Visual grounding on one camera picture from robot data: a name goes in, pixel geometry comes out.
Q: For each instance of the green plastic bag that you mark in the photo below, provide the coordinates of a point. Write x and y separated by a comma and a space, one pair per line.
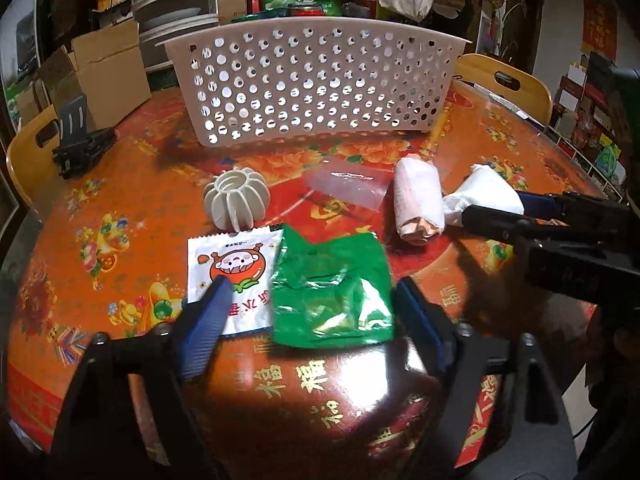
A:
325, 305

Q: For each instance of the pink towel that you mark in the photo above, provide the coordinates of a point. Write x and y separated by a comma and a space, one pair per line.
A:
417, 195

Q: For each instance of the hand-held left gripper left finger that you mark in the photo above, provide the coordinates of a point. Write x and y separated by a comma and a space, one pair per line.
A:
207, 320

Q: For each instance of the white ribbed round holder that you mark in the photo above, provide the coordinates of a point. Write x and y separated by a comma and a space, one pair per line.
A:
240, 210

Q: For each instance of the brown cardboard carton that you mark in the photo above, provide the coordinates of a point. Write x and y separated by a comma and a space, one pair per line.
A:
232, 7

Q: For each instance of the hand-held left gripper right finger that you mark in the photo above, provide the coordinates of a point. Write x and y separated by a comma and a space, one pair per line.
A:
420, 320

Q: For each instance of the red-lidded pickle jar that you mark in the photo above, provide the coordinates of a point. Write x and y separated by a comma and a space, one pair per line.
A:
305, 10

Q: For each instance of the black phone holder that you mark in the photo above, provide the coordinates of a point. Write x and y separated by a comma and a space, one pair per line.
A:
75, 145

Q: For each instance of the white tissue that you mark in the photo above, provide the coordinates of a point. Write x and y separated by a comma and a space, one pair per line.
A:
487, 187

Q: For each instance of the red wall poster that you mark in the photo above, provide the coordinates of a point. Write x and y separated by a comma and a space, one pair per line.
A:
600, 25

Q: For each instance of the open cardboard box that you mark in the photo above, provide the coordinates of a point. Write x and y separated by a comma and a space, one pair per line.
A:
115, 85

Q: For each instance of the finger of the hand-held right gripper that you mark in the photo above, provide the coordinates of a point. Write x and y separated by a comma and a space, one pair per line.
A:
537, 202
495, 222

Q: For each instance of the wooden chair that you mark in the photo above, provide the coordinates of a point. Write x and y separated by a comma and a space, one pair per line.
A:
530, 90
30, 160

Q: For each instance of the clear plastic bag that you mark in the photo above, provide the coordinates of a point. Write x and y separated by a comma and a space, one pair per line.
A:
350, 187

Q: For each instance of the white perforated plastic basket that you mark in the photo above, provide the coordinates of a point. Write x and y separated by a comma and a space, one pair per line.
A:
320, 22

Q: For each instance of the dark mirrored wardrobe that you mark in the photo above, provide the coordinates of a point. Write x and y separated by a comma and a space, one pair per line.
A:
55, 0

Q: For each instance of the white printed cartoon packet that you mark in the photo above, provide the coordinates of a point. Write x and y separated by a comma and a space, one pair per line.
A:
235, 260

